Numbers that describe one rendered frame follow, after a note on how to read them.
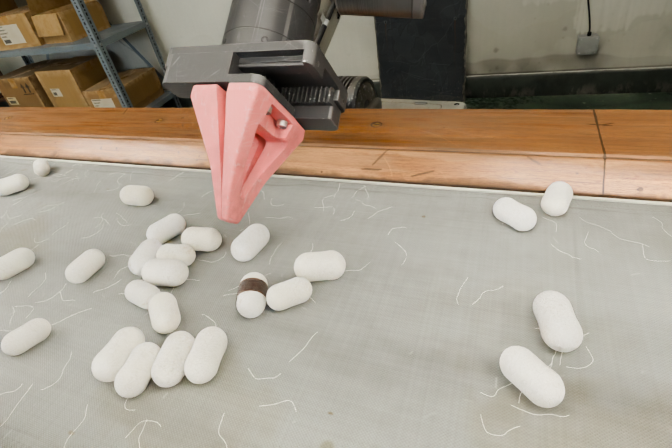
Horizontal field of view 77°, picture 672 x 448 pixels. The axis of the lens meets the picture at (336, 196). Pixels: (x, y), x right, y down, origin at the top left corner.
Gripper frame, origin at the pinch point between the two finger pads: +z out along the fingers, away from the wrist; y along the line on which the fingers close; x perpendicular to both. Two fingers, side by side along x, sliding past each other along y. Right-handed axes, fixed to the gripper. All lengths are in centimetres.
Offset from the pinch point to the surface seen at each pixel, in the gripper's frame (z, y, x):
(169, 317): 7.4, -5.2, 3.2
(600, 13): -132, 50, 165
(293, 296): 4.7, 2.5, 5.7
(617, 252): -2.0, 23.0, 12.7
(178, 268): 4.2, -7.4, 5.6
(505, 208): -4.4, 15.6, 12.5
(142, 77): -97, -187, 150
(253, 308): 5.9, 0.2, 4.6
